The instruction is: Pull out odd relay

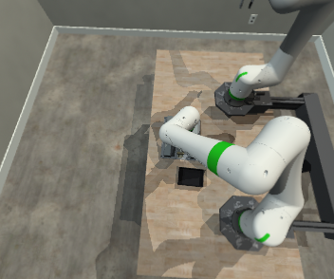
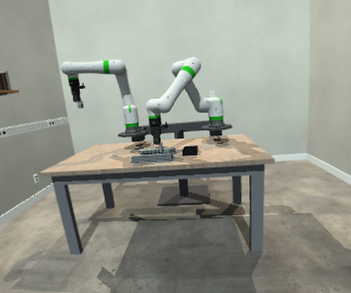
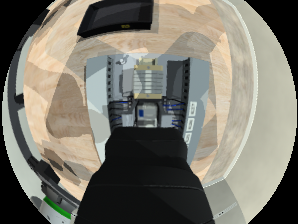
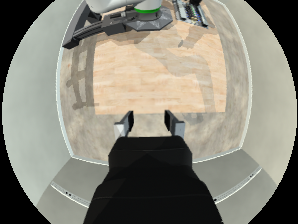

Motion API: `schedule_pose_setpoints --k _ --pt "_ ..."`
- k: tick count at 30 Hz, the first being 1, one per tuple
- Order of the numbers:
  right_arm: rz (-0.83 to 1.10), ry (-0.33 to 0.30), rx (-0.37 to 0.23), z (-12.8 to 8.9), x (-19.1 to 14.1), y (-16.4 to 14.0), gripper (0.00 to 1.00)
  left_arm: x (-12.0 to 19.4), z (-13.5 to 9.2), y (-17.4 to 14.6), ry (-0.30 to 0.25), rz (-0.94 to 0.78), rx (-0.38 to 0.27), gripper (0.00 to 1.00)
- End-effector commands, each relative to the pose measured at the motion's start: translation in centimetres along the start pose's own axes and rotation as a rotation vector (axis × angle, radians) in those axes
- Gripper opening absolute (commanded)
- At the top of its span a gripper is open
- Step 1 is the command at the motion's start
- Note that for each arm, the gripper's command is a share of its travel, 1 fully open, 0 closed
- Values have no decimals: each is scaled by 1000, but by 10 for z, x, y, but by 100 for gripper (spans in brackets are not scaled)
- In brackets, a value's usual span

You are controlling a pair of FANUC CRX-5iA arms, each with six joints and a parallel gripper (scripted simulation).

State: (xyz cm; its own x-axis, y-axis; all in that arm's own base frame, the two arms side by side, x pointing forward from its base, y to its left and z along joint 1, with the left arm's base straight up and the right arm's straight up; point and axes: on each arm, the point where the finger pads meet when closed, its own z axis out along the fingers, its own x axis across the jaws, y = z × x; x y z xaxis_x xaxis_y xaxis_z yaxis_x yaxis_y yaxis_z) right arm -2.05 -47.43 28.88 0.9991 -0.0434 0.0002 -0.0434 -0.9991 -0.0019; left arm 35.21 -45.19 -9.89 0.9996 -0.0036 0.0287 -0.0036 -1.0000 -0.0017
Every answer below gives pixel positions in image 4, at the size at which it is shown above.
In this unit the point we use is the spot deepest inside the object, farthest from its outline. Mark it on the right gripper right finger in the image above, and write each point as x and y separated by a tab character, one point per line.
175	126

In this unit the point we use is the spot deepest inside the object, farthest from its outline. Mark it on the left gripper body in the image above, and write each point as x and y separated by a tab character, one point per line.
195	3

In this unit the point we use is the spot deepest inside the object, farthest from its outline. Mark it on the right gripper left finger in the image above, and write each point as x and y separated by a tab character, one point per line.
123	128

